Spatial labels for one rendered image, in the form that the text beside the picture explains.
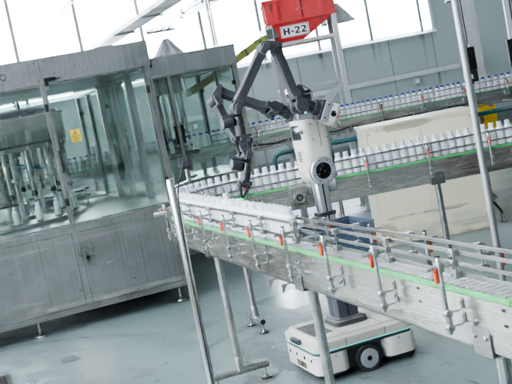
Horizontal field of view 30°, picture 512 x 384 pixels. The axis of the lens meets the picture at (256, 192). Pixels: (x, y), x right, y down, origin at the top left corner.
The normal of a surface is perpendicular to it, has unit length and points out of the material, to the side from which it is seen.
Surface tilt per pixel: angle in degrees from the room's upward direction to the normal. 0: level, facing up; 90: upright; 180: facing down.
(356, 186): 90
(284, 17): 90
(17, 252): 90
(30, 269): 90
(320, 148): 101
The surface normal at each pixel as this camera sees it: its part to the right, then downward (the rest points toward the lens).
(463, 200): 0.04, 0.09
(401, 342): 0.32, 0.04
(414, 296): -0.93, 0.22
